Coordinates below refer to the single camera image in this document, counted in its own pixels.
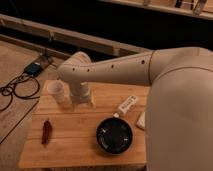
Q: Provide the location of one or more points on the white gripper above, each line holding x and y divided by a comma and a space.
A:
80, 93

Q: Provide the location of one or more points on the black ceramic bowl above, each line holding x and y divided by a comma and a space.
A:
114, 135

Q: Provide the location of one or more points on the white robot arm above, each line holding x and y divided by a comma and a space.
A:
179, 108

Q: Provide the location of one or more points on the white plastic cup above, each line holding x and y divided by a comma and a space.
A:
57, 91

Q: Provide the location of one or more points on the white rectangular box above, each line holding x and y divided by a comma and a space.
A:
125, 106

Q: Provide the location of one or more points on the black power adapter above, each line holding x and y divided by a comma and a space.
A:
33, 69

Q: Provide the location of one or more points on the white object at table edge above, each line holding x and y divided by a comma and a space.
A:
141, 121

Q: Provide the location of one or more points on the wooden rail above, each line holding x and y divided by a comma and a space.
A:
98, 44

